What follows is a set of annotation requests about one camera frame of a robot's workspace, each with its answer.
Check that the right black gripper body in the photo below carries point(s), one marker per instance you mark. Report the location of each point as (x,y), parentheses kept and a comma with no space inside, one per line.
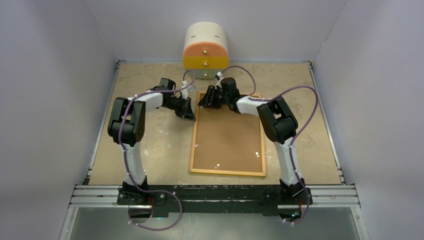
(223,98)

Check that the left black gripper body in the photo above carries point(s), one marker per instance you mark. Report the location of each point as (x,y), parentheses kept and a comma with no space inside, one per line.
(175,103)

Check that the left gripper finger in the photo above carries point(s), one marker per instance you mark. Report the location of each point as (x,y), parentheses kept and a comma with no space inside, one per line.
(181,113)
(187,112)

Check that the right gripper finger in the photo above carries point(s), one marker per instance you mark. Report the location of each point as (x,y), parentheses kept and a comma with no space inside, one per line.
(208,98)
(216,104)

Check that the brown frame backing board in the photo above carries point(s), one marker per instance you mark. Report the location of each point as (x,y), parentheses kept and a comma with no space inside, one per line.
(228,139)

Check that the yellow wooden picture frame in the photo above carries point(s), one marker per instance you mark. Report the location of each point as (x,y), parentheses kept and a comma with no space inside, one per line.
(228,172)

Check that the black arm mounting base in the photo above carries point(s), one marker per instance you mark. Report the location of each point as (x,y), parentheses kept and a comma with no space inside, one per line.
(268,200)

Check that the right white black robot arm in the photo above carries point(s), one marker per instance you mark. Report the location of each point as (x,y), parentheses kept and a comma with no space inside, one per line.
(277,120)

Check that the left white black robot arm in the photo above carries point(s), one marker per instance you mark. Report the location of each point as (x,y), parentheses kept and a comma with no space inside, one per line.
(127,126)

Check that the round three-drawer mini cabinet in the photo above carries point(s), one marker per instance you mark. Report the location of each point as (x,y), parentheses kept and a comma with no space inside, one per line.
(205,49)

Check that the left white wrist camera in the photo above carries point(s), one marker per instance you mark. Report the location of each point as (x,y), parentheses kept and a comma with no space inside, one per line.
(187,88)

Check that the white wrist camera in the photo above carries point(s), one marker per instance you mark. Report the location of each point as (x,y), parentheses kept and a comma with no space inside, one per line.
(218,77)
(187,88)

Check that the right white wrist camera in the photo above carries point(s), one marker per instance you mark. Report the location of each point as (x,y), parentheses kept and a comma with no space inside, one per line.
(218,77)

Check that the aluminium rail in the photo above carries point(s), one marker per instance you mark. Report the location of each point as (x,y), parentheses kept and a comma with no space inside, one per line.
(323,196)

